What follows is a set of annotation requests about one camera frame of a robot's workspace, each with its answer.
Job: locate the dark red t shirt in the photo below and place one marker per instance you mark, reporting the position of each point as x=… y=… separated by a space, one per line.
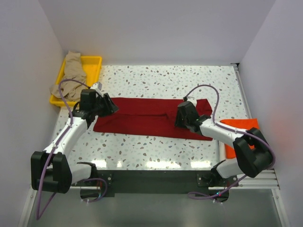
x=145 y=116

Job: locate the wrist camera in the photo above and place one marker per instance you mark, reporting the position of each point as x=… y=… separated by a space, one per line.
x=97 y=87
x=190 y=99

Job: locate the yellow plastic tray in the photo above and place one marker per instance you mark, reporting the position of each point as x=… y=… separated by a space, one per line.
x=91 y=66

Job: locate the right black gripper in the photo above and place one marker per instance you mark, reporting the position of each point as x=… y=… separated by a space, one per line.
x=177 y=122

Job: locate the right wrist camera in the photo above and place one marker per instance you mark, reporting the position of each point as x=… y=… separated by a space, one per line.
x=190 y=99

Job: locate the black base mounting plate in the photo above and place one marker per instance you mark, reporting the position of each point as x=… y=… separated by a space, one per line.
x=153 y=182

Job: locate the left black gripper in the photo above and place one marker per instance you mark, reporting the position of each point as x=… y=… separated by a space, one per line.
x=110 y=107

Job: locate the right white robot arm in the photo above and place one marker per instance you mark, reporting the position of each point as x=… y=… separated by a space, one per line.
x=253 y=154

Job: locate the aluminium frame rail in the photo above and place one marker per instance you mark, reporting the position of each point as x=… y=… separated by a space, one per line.
x=265 y=180

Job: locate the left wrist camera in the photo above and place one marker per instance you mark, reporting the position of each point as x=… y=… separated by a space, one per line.
x=97 y=87

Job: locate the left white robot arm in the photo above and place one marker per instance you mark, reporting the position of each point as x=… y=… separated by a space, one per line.
x=50 y=170

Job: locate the orange folded t shirt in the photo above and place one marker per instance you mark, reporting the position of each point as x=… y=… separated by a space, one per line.
x=247 y=124

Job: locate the beige crumpled t shirt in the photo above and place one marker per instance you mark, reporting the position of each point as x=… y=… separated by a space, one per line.
x=73 y=70

